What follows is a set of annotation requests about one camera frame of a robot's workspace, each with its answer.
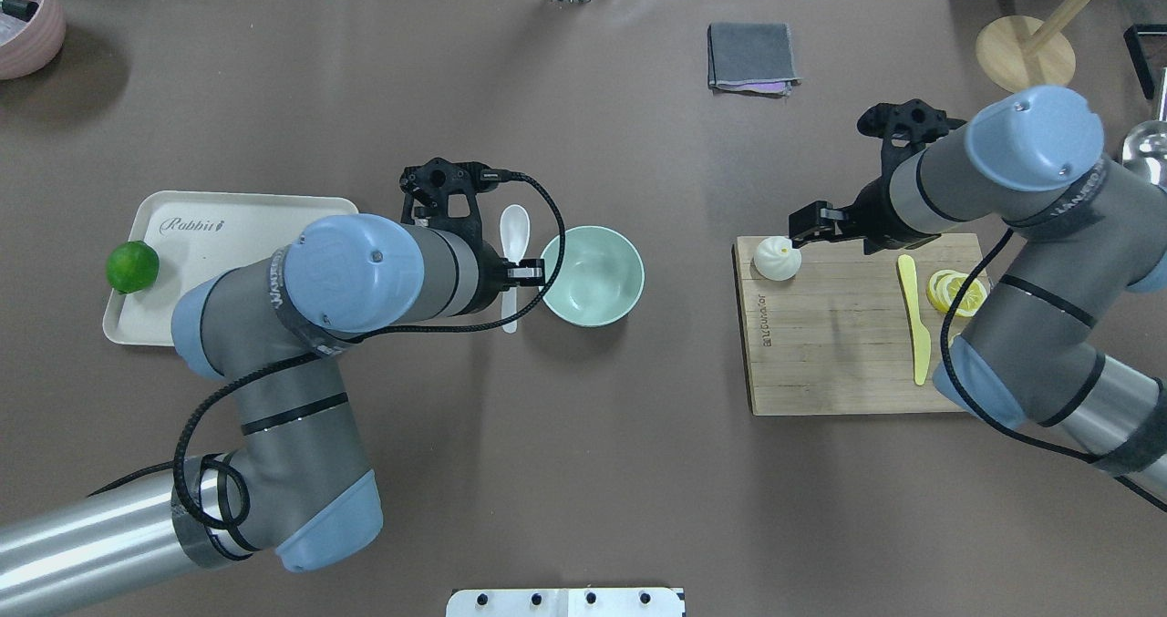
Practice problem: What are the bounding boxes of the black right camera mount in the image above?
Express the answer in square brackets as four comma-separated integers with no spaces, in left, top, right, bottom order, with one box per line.
[857,98,967,173]

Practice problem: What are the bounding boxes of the bamboo cutting board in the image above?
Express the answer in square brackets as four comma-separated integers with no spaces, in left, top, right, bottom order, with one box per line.
[733,236,957,416]

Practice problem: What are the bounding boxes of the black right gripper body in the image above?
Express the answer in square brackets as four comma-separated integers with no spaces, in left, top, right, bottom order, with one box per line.
[839,178,913,255]

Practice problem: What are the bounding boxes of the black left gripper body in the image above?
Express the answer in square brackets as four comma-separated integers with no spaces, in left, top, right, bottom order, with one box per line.
[464,243,510,313]

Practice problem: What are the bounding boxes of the white rabbit tray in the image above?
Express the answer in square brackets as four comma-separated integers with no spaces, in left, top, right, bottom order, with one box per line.
[102,190,358,346]

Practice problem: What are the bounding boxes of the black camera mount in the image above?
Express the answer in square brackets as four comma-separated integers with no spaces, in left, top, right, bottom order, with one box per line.
[398,159,503,252]
[857,98,967,173]

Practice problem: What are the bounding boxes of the green lime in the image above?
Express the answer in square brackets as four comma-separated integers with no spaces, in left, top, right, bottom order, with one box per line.
[105,241,161,294]

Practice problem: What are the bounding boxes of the stacked lemon slices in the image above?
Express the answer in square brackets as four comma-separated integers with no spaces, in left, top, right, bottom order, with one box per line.
[925,269,988,318]

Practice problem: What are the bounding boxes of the white ceramic spoon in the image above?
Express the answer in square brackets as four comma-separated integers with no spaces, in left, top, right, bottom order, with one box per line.
[499,203,530,321]

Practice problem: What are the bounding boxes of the wooden mug tree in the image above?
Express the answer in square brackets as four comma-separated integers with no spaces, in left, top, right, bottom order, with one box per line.
[974,0,1092,93]

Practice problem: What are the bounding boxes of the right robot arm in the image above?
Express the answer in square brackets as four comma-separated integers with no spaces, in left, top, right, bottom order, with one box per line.
[789,85,1166,509]

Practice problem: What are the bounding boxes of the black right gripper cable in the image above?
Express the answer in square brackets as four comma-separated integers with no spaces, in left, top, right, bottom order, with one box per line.
[939,227,1167,514]

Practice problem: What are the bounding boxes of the pink bowl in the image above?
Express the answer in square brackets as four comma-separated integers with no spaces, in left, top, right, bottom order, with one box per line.
[1,0,67,80]

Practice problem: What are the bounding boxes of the silver metal scoop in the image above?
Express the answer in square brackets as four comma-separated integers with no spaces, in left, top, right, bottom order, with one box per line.
[1120,68,1166,190]

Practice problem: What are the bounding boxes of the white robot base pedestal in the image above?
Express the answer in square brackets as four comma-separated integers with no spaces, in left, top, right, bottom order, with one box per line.
[445,586,687,616]

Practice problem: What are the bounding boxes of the white steamed bun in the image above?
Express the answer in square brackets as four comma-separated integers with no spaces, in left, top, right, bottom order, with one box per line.
[753,236,803,282]

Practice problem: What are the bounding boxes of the green bowl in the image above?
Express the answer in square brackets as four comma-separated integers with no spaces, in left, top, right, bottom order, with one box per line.
[541,225,645,327]

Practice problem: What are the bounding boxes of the yellow plastic knife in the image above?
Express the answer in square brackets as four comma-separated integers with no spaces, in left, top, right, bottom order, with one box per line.
[896,254,931,387]

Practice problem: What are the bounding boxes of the grey folded cloth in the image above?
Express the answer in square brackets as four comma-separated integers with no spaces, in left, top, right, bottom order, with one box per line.
[706,22,803,97]

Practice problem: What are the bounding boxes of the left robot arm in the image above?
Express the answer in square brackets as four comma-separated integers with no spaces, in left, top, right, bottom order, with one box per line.
[4,213,543,616]

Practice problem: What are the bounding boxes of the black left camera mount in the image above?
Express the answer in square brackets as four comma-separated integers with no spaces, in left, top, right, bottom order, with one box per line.
[398,159,503,252]

